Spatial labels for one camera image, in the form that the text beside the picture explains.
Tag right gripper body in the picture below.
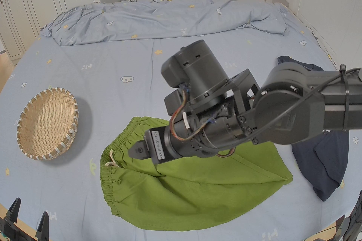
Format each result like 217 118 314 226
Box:
144 115 210 165

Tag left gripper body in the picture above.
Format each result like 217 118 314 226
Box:
0 217 39 241

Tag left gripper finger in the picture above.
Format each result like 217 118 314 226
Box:
35 212 50 241
6 198 22 225

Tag green shorts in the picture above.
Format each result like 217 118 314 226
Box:
100 116 294 232

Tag round woven basket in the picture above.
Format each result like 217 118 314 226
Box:
16 87 80 161

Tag bed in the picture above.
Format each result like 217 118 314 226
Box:
0 0 362 241

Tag pale blue quilt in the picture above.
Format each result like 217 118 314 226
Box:
40 0 290 47

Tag dark blue T-shirt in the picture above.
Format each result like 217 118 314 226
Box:
277 56 350 202

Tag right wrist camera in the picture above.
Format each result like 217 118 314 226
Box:
163 90 187 117

